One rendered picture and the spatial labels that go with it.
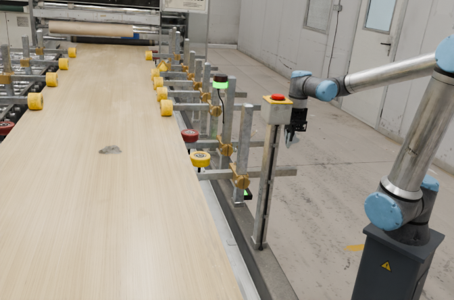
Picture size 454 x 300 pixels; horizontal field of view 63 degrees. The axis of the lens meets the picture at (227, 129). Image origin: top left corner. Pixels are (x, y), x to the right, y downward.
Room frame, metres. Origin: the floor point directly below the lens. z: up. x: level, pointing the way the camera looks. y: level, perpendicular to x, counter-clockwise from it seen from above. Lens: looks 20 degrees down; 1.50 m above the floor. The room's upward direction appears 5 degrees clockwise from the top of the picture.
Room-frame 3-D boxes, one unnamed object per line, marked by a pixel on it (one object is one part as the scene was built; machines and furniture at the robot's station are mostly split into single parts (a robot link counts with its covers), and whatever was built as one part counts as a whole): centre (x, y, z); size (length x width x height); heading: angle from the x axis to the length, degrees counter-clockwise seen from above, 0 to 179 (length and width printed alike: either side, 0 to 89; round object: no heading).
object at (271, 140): (1.07, -0.14, 0.93); 0.05 x 0.05 x 0.45; 16
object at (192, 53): (2.52, 0.28, 0.88); 0.04 x 0.04 x 0.48; 16
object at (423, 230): (1.38, -0.80, 0.65); 0.19 x 0.19 x 0.10
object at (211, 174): (1.37, -0.09, 0.82); 0.44 x 0.03 x 0.04; 106
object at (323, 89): (1.61, -0.40, 1.14); 0.12 x 0.12 x 0.09; 39
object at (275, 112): (1.07, -0.14, 1.18); 0.07 x 0.07 x 0.08; 16
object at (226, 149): (1.58, 0.01, 0.85); 0.14 x 0.06 x 0.05; 16
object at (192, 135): (1.56, 0.16, 0.85); 0.08 x 0.08 x 0.11
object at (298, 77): (1.69, -0.32, 1.14); 0.10 x 0.09 x 0.12; 39
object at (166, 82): (2.32, 0.21, 0.95); 0.50 x 0.04 x 0.04; 106
